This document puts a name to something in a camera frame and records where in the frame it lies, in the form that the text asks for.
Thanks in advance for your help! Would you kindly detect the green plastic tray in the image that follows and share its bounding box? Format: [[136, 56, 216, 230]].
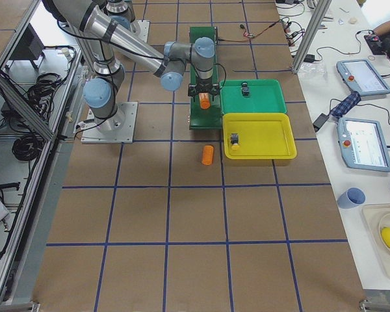
[[220, 79, 287, 114]]

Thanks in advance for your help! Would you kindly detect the beige tray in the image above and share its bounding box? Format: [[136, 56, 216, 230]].
[[361, 203, 390, 278]]

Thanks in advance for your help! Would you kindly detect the yellow plastic tray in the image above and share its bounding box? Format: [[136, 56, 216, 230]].
[[222, 112, 297, 160]]

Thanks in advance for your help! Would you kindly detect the lower teach pendant tablet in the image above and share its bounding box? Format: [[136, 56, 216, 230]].
[[337, 117, 390, 172]]

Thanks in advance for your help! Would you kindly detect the black power adapter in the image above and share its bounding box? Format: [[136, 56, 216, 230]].
[[313, 113, 329, 133]]

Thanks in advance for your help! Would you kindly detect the teach pendant tablet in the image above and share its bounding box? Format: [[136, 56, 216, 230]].
[[337, 117, 390, 172], [336, 59, 390, 97]]

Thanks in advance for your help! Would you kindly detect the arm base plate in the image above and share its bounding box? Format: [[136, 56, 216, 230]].
[[131, 19, 150, 43], [81, 101, 138, 144]]

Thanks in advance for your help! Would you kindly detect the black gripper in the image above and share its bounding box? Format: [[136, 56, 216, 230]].
[[187, 77, 220, 98]]

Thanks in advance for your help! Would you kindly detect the aluminium frame post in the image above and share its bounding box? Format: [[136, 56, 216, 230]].
[[292, 0, 331, 73]]

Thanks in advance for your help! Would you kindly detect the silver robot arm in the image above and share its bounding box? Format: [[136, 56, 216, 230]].
[[43, 1, 220, 132], [105, 0, 135, 30]]

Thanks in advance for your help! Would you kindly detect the blue plastic cup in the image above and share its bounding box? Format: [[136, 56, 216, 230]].
[[337, 187, 366, 209]]

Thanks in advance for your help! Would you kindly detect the upper teach pendant tablet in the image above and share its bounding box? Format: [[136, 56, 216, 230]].
[[336, 59, 390, 97]]

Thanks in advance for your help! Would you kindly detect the small motor controller board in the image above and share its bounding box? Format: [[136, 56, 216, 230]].
[[243, 32, 255, 39]]

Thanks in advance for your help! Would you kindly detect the green conveyor belt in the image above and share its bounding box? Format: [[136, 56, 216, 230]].
[[189, 26, 222, 130]]

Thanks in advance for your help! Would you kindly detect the yellow push button switch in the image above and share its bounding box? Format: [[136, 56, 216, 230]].
[[230, 133, 240, 151]]

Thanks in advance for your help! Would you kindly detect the orange cylinder with numbers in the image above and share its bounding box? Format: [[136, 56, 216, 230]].
[[198, 93, 211, 110]]

